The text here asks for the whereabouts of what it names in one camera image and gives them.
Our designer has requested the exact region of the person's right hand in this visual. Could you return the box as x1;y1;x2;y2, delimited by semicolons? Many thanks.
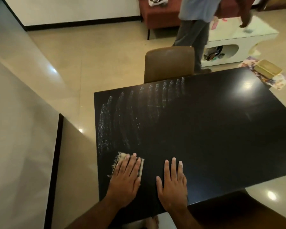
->
156;157;189;212

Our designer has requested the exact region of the person's left hand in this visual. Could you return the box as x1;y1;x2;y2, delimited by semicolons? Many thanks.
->
105;153;142;209

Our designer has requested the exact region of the frayed checked cleaning cloth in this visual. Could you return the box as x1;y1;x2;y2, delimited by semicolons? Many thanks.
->
108;152;145;178

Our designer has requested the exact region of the person's left forearm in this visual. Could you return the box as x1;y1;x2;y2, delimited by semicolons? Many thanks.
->
65;197;122;229

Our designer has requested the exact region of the person's right forearm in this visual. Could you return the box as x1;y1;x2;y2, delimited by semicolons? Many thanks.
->
166;205;203;229

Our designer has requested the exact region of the person's bare foot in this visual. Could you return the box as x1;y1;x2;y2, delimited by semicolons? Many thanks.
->
143;215;160;229

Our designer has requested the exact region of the brown leather chair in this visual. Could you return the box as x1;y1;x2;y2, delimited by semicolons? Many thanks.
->
143;46;196;84

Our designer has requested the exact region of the pile of dark items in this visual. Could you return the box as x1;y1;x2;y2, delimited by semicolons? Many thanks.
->
203;46;225;61

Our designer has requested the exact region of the yellow shallow box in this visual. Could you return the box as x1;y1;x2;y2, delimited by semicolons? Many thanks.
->
254;59;283;79

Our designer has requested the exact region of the white coffee table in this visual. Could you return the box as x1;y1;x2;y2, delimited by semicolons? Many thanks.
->
201;15;280;68

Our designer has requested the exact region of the red upholstered bench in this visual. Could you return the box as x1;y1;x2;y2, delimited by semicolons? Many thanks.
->
138;0;256;41

